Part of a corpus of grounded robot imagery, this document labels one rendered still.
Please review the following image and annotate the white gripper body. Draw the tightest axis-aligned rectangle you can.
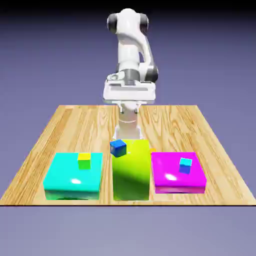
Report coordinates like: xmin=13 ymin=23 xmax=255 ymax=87
xmin=102 ymin=79 xmax=157 ymax=105

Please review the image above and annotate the small blue cube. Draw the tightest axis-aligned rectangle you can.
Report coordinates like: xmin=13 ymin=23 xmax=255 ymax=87
xmin=109 ymin=139 xmax=128 ymax=158

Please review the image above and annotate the small yellow cube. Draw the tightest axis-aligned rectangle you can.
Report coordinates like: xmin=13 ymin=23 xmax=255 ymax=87
xmin=77 ymin=152 xmax=92 ymax=170

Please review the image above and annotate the small cyan cube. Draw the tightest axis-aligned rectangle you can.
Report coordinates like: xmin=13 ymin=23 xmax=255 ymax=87
xmin=178 ymin=157 xmax=193 ymax=175

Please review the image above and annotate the large yellow-green box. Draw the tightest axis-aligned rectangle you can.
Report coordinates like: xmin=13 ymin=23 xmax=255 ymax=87
xmin=111 ymin=138 xmax=151 ymax=202

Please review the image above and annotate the large magenta box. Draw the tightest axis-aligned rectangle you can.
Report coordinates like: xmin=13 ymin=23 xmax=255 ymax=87
xmin=150 ymin=151 xmax=208 ymax=195

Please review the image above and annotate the large cyan box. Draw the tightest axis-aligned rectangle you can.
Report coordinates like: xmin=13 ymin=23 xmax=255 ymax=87
xmin=42 ymin=152 xmax=104 ymax=201

